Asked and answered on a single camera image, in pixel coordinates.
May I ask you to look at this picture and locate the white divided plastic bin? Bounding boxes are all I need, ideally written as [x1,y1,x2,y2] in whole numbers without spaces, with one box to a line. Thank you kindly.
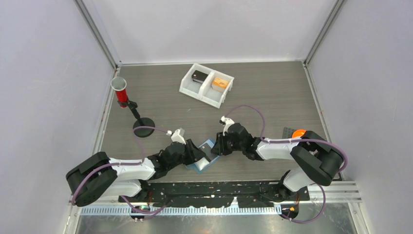
[179,63,234,109]

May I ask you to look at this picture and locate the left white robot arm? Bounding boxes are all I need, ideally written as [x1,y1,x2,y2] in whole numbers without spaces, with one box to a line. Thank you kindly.
[66,139,212,207]

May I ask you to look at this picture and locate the purple cable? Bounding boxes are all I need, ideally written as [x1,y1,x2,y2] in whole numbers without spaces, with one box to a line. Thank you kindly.
[71,126,173,221]
[220,104,348,224]

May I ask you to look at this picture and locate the black card box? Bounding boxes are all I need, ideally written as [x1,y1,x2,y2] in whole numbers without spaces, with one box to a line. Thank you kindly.
[191,70,208,84]

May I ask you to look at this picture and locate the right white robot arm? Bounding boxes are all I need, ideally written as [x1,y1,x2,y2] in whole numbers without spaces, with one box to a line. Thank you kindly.
[211,123,345,200]

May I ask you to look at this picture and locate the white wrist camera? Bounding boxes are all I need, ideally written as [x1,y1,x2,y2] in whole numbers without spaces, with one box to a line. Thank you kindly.
[166,128,186,145]
[219,116,235,136]

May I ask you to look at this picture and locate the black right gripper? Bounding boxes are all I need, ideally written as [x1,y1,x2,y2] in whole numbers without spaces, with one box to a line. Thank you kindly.
[211,131,244,156]

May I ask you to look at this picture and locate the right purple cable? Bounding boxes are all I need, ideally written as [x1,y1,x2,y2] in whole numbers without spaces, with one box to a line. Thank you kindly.
[220,104,348,224]

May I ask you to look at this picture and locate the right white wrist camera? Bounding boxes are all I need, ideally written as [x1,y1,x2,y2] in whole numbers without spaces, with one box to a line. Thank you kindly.
[219,116,235,136]

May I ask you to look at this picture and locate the orange toy brick arch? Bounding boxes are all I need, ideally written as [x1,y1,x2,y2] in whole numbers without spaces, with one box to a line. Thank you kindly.
[292,129,306,138]

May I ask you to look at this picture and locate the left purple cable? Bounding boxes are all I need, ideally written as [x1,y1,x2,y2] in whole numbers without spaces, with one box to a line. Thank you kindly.
[71,126,173,221]

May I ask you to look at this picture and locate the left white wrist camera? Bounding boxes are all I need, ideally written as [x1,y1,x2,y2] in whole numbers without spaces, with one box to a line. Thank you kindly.
[166,128,186,145]

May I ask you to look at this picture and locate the blue leather card holder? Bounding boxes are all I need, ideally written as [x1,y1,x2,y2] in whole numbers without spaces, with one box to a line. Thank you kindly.
[186,138,220,174]

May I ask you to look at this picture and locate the orange card box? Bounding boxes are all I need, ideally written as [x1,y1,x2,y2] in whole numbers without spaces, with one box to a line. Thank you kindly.
[211,77,229,93]

